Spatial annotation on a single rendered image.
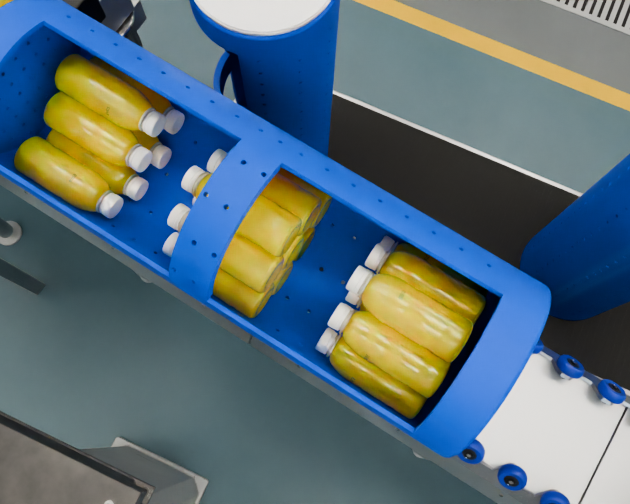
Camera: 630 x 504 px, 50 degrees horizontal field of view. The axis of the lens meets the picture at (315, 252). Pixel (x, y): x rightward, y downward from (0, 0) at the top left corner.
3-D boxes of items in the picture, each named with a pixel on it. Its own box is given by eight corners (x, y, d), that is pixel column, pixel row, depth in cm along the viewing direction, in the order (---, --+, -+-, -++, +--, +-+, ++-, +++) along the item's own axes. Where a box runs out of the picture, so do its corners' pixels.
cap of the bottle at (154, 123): (159, 106, 107) (168, 112, 107) (155, 126, 109) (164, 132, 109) (144, 115, 104) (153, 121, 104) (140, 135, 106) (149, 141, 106)
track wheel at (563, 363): (579, 384, 109) (587, 375, 108) (554, 369, 110) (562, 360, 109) (579, 371, 113) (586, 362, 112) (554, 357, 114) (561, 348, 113)
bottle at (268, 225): (290, 250, 102) (200, 195, 104) (308, 214, 99) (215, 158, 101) (273, 265, 96) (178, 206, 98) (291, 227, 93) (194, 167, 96)
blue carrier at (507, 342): (431, 455, 108) (472, 466, 81) (-1, 179, 119) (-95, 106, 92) (515, 306, 114) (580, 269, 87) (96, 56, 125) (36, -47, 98)
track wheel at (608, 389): (622, 410, 108) (630, 401, 107) (596, 394, 109) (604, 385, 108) (619, 396, 112) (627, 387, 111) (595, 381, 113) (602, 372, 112)
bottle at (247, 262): (290, 253, 103) (201, 198, 105) (276, 262, 96) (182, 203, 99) (271, 289, 105) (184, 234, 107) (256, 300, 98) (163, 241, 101)
